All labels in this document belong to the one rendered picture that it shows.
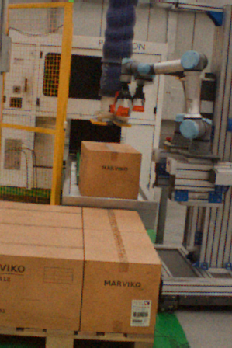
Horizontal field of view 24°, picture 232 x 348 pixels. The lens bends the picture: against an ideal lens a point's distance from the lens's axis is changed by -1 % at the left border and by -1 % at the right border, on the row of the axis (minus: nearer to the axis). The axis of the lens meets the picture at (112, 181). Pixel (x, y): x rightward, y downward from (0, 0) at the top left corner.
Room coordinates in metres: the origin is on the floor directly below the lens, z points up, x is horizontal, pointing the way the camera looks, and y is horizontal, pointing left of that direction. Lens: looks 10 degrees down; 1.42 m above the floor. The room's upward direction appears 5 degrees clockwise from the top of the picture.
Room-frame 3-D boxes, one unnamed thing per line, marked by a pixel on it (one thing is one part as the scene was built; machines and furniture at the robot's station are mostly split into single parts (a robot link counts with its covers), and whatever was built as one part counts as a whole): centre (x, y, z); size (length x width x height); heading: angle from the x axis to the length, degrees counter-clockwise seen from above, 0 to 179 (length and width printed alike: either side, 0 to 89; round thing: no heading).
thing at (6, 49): (4.57, 0.98, 1.62); 0.20 x 0.05 x 0.30; 5
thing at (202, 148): (3.48, -0.54, 1.09); 0.15 x 0.15 x 0.10
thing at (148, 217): (3.90, 0.01, 0.48); 0.70 x 0.03 x 0.15; 95
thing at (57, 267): (3.22, 0.26, 0.34); 1.20 x 1.00 x 0.40; 5
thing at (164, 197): (4.52, -0.44, 0.50); 0.07 x 0.07 x 1.00; 5
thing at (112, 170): (4.25, 0.04, 0.75); 0.60 x 0.40 x 0.40; 9
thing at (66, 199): (3.91, 0.01, 0.58); 0.70 x 0.03 x 0.06; 95
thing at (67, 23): (4.85, 0.81, 1.05); 0.87 x 0.10 x 2.10; 57
